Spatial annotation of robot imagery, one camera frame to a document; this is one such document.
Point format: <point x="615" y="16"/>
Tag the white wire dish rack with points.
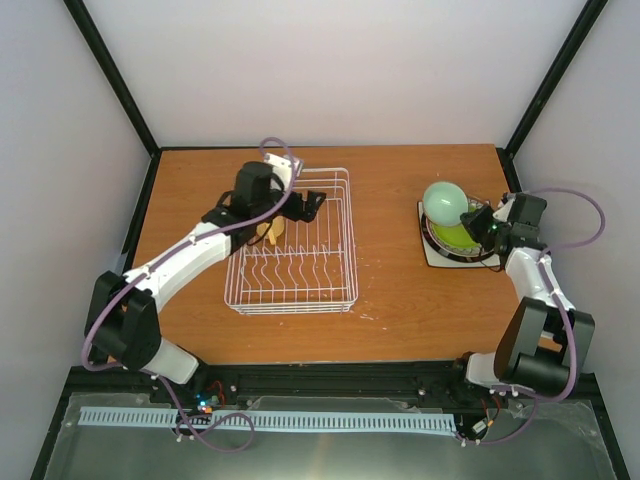
<point x="311" y="268"/>

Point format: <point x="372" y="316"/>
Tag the pale green ceramic bowl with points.
<point x="444" y="203"/>

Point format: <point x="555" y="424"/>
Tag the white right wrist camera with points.
<point x="503" y="209"/>

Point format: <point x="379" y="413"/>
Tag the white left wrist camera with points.
<point x="281" y="164"/>

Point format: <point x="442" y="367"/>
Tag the black left corner post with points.
<point x="94" y="40"/>

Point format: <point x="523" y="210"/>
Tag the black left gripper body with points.
<point x="288" y="211"/>

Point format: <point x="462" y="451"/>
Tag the black aluminium frame rail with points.
<point x="430" y="384"/>

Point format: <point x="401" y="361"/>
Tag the small electronics board with leds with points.
<point x="211" y="399"/>

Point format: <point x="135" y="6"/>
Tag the black corner post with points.
<point x="94" y="40"/>
<point x="575" y="38"/>

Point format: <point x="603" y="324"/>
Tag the light blue cable duct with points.
<point x="282" y="421"/>

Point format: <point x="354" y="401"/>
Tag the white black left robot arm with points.
<point x="122" y="328"/>

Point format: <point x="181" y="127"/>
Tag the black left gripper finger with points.
<point x="315" y="198"/>
<point x="310" y="210"/>

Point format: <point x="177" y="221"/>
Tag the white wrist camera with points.
<point x="503" y="209"/>
<point x="281" y="164"/>

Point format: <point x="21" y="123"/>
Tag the yellow ceramic mug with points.
<point x="271" y="230"/>

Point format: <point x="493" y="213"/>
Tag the lime green plate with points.
<point x="455" y="236"/>

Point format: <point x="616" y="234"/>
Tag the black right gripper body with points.
<point x="495" y="231"/>

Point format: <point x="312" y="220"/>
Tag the black right corner post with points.
<point x="575" y="38"/>

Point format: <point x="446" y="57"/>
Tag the white square plate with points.
<point x="439" y="257"/>

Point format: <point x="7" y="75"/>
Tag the brown rimmed patterned plate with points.
<point x="463" y="251"/>

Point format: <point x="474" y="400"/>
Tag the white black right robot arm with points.
<point x="546" y="342"/>

